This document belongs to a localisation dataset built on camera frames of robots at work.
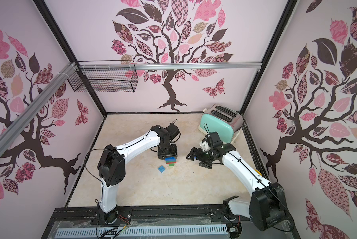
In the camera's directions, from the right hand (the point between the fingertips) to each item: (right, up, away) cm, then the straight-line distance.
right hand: (193, 159), depth 80 cm
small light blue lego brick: (-19, -8, +10) cm, 23 cm away
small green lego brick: (-13, -6, +11) cm, 18 cm away
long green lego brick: (-13, -3, +7) cm, 15 cm away
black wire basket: (-56, +51, +15) cm, 77 cm away
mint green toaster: (+21, +21, +11) cm, 32 cm away
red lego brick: (-13, -4, +9) cm, 17 cm away
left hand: (-12, -2, +5) cm, 14 cm away
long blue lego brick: (-13, -1, +5) cm, 14 cm away
